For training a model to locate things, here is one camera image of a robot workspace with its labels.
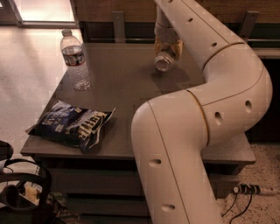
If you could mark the left metal shelf bracket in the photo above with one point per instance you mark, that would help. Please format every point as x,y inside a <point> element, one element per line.
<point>119,26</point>

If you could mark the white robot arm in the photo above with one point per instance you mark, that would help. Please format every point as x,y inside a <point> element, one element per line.
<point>169,132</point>

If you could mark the clear plastic water bottle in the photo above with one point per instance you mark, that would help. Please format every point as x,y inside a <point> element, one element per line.
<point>75,60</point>

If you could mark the right metal shelf bracket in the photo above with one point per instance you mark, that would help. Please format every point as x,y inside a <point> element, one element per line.
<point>248,23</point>

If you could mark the blue chip bag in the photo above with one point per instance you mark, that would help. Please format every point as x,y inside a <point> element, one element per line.
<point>71,125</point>

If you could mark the white power strip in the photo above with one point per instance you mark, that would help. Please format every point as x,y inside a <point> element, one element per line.
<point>256,189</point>

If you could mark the grey drawer cabinet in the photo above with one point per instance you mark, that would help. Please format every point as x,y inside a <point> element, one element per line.
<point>104,183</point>

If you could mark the metal shelf bracket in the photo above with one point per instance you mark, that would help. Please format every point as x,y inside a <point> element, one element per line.
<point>119,26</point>
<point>248,23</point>

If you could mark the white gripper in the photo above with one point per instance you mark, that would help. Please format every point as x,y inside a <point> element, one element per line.
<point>167,36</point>

